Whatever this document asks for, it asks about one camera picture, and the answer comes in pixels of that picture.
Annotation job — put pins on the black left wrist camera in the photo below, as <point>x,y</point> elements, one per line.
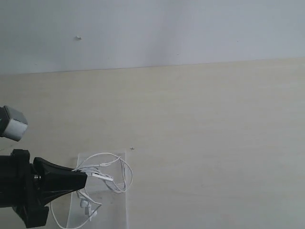
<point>13,123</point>

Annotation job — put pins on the clear plastic storage box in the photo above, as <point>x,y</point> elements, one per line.
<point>108,210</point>

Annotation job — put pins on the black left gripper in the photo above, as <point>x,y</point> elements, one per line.
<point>17,189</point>

